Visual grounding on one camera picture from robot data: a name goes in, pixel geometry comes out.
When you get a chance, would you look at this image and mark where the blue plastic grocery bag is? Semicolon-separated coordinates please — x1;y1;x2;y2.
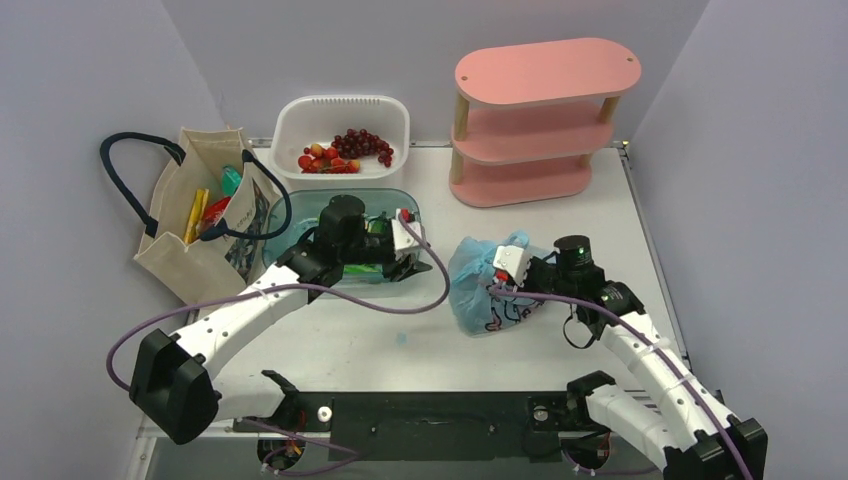
448;230;545;336

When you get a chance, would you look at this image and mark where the beige canvas tote bag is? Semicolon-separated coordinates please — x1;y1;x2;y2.
99;129;290;304

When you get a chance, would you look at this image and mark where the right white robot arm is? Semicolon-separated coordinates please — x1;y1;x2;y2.
509;235;768;479

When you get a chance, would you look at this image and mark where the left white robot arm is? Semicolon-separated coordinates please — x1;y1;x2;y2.
128;195;429;445

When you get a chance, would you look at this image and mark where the blue transparent tray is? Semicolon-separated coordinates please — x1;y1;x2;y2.
262;188;424;289

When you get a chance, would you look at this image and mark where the long green okra pod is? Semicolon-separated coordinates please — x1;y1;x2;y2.
344;264;382;276

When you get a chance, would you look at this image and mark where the red cherries pile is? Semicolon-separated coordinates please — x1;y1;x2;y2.
296;143;361;174

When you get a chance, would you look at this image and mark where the red grape bunch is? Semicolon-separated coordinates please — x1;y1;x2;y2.
330;128;395;168

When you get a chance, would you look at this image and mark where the white plastic basket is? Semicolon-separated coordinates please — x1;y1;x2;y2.
266;95;411;188

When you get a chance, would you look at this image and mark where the teal packet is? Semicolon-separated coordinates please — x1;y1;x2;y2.
221;165;242;197

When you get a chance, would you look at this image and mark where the red snack packet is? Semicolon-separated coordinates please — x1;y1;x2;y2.
196;197;231;234

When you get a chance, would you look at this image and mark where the yellow snack packet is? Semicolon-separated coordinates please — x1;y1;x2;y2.
183;189;209;245

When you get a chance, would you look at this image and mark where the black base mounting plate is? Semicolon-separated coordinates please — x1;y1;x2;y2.
233;391;611;466

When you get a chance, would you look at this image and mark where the pink three-tier shelf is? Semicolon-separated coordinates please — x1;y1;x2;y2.
449;37;642;208

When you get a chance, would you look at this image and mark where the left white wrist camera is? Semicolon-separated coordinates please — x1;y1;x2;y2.
390;208;424;259

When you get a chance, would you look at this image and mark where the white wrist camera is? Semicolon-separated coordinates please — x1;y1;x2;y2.
492;245;532;287
390;208;424;259

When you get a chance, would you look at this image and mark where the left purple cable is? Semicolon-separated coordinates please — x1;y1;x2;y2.
105;211;452;477

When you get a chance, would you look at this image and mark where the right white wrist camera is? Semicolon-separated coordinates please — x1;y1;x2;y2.
492;245;532;287

